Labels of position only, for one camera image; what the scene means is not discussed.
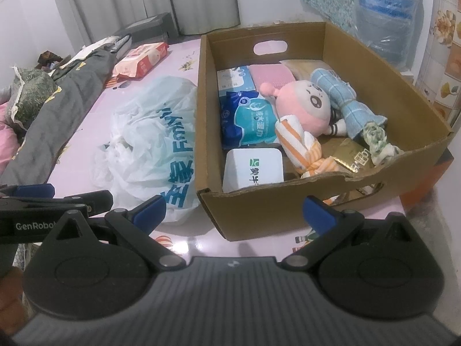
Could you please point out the green white knotted cloth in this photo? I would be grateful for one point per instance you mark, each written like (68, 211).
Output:
(374, 137)

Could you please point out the white box with green logo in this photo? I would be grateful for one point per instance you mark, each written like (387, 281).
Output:
(248, 167)

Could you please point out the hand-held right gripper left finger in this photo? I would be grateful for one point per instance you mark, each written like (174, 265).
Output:
(149, 212)

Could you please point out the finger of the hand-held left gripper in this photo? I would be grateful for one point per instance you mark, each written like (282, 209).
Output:
(93, 200)
(34, 190)

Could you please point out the green leaf print pillow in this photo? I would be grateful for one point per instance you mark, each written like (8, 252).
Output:
(32, 93)

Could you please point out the brown cardboard box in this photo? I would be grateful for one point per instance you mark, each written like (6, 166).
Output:
(396, 90)

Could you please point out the red white wet wipe pack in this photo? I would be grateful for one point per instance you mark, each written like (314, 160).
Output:
(140, 61)

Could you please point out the blue water jug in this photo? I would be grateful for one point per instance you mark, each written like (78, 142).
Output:
(385, 25)

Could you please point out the orange striped towel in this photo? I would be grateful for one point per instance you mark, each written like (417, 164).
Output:
(295, 133)

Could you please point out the blue wet wipe pack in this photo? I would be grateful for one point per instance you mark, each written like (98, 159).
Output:
(248, 119)

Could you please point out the pink folded cloth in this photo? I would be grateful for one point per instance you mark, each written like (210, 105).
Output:
(270, 75)

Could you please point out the light blue tissue pack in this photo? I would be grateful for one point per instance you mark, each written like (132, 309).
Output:
(234, 77)

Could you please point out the beige pack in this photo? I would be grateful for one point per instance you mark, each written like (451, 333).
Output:
(302, 68)

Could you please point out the white patterned cloth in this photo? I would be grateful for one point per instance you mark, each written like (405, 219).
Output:
(108, 43)

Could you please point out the grey storage box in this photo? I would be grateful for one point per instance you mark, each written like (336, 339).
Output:
(151, 25)

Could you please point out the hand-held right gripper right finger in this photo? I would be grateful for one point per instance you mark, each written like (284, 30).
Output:
(318, 213)

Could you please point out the white plastic bag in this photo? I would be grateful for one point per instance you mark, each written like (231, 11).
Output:
(151, 133)

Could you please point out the pink plush doll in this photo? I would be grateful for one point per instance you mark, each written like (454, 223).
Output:
(306, 104)

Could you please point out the brown bag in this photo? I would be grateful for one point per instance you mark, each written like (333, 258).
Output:
(54, 59)

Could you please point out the gold box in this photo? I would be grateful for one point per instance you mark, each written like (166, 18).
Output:
(349, 151)

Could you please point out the pink printed bed mat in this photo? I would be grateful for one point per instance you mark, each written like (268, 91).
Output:
(90, 115)

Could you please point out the grey blanket with yellow prints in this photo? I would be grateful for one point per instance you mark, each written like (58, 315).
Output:
(54, 126)

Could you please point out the pink printed blanket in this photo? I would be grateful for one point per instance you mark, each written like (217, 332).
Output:
(7, 140)

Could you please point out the light blue checked towel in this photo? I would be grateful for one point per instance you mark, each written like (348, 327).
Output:
(342, 93)

